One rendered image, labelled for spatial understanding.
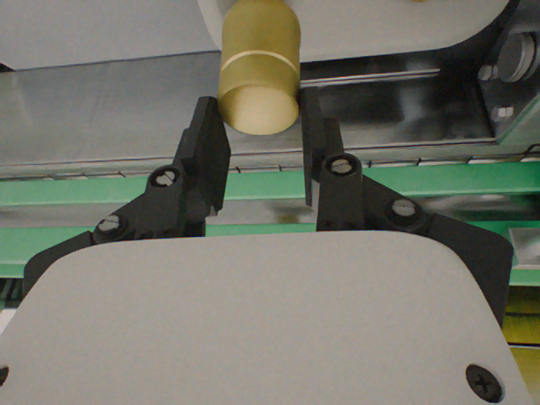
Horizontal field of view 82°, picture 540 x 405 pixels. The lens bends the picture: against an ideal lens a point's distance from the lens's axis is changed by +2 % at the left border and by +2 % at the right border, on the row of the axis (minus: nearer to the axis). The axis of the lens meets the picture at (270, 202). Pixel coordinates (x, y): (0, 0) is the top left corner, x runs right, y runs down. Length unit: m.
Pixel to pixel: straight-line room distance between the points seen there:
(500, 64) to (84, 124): 0.34
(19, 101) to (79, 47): 0.09
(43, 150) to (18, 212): 0.06
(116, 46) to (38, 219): 0.19
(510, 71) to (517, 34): 0.02
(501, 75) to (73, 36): 0.37
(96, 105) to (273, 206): 0.21
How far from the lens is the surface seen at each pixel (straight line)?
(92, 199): 0.32
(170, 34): 0.35
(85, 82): 0.39
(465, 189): 0.27
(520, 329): 0.44
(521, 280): 0.35
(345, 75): 0.29
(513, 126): 0.26
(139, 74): 0.36
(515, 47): 0.26
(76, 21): 0.38
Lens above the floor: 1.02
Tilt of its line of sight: 24 degrees down
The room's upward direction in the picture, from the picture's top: 177 degrees counter-clockwise
